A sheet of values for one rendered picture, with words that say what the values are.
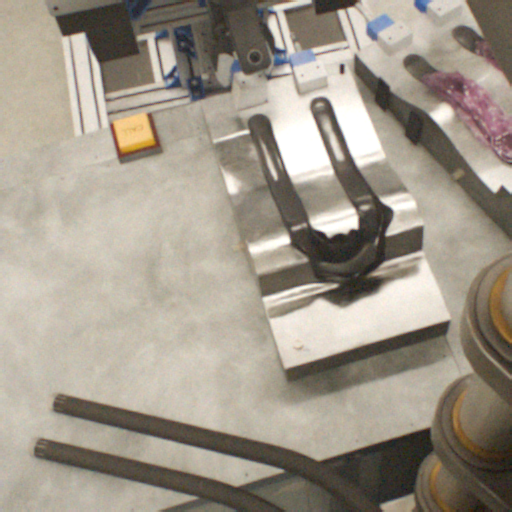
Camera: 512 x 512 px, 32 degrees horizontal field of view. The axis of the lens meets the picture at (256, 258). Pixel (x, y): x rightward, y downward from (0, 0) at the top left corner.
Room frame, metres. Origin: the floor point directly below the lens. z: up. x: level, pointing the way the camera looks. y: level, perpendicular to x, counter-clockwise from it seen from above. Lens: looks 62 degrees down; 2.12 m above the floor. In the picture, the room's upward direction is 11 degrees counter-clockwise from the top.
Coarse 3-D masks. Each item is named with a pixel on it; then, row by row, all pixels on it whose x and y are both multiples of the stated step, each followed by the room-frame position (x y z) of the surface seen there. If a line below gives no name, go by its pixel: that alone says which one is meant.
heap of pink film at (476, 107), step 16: (480, 48) 0.99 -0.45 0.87; (496, 64) 0.93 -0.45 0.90; (432, 80) 0.93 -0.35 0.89; (448, 80) 0.91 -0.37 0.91; (464, 80) 0.90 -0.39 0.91; (448, 96) 0.87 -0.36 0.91; (464, 96) 0.86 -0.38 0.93; (480, 96) 0.86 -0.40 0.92; (464, 112) 0.84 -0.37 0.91; (480, 112) 0.83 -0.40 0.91; (496, 112) 0.83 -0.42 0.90; (480, 128) 0.81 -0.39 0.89; (496, 128) 0.80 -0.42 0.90; (496, 144) 0.78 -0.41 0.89
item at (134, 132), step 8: (120, 120) 1.01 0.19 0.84; (128, 120) 1.00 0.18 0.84; (136, 120) 1.00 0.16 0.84; (144, 120) 1.00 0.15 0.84; (120, 128) 0.99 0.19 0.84; (128, 128) 0.99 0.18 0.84; (136, 128) 0.98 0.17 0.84; (144, 128) 0.98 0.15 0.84; (120, 136) 0.97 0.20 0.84; (128, 136) 0.97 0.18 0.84; (136, 136) 0.97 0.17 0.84; (144, 136) 0.96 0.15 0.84; (152, 136) 0.96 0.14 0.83; (120, 144) 0.96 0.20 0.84; (128, 144) 0.95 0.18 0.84; (136, 144) 0.95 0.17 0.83; (144, 144) 0.95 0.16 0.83; (152, 144) 0.96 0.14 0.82
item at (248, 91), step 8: (232, 72) 0.99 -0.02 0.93; (240, 72) 0.99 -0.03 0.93; (232, 80) 0.99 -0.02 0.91; (240, 80) 0.96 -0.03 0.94; (248, 80) 0.96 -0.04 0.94; (256, 80) 0.96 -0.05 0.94; (264, 80) 0.96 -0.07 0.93; (232, 88) 0.97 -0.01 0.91; (240, 88) 0.94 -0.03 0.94; (248, 88) 0.94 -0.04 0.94; (256, 88) 0.94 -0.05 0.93; (264, 88) 0.95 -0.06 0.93; (232, 96) 0.97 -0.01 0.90; (240, 96) 0.94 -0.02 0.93; (248, 96) 0.94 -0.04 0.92; (256, 96) 0.94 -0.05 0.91; (264, 96) 0.95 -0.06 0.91; (240, 104) 0.94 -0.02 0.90; (248, 104) 0.94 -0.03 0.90; (256, 104) 0.94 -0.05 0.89
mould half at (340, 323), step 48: (288, 96) 0.95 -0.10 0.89; (336, 96) 0.93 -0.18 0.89; (240, 144) 0.87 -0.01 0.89; (288, 144) 0.86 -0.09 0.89; (240, 192) 0.78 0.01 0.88; (336, 192) 0.73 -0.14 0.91; (384, 192) 0.71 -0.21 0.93; (288, 240) 0.65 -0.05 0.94; (288, 288) 0.60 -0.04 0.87; (336, 288) 0.59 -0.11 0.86; (384, 288) 0.58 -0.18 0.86; (432, 288) 0.57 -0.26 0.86; (288, 336) 0.53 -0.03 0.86; (336, 336) 0.52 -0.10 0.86; (384, 336) 0.50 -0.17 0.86; (432, 336) 0.51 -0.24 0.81
